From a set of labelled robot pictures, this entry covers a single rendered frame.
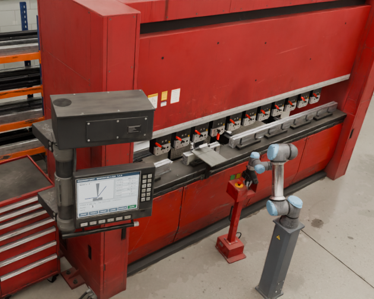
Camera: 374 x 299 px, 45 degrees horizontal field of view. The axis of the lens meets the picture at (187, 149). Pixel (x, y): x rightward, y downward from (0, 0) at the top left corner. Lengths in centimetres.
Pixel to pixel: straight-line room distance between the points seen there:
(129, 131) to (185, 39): 111
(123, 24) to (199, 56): 92
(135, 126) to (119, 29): 60
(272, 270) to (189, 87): 163
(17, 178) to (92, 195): 111
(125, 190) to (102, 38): 85
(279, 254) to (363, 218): 184
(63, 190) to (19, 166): 110
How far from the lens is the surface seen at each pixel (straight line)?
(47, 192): 297
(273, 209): 342
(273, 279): 392
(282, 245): 368
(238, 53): 372
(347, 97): 543
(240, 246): 432
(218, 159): 378
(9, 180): 351
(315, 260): 460
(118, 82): 277
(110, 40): 265
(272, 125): 457
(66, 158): 248
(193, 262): 424
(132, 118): 234
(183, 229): 417
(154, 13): 302
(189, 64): 337
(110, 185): 250
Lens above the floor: 299
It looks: 31 degrees down
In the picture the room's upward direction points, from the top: 7 degrees clockwise
